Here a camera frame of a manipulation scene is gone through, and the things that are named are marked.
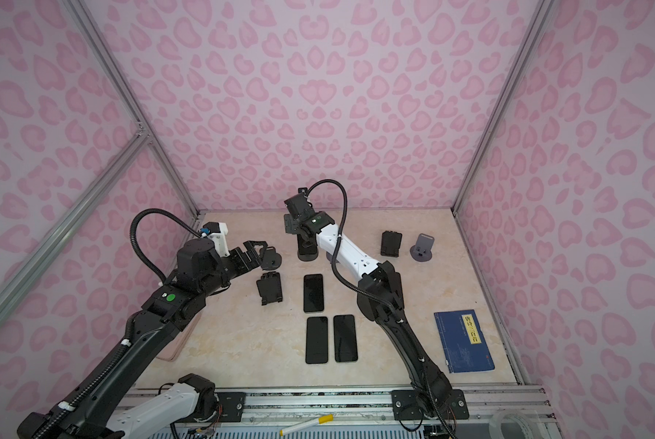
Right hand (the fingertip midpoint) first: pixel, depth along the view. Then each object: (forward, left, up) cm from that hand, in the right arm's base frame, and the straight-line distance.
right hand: (304, 215), depth 97 cm
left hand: (-23, +9, +13) cm, 28 cm away
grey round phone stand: (-6, -43, -12) cm, 45 cm away
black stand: (-22, +11, -11) cm, 27 cm away
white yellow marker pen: (-59, -5, -15) cm, 62 cm away
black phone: (-38, -6, -15) cm, 42 cm away
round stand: (-6, -1, -11) cm, 13 cm away
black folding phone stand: (-2, -32, -13) cm, 34 cm away
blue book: (-38, -51, -17) cm, 66 cm away
